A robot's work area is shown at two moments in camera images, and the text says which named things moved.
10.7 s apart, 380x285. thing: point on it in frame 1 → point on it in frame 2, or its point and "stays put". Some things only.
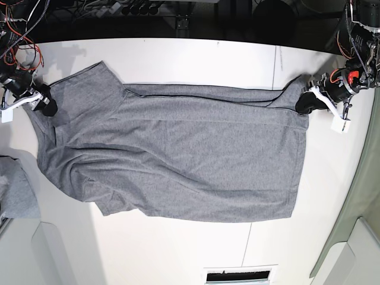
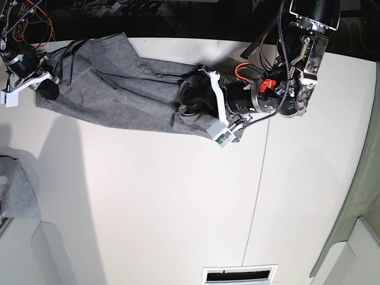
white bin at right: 354,262 stays put
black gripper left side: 16,89 → 28,70
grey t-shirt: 174,152 → 103,79
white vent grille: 250,275 stays put
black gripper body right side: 336,88 → 236,99
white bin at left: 31,253 stays put
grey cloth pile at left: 18,198 stays put
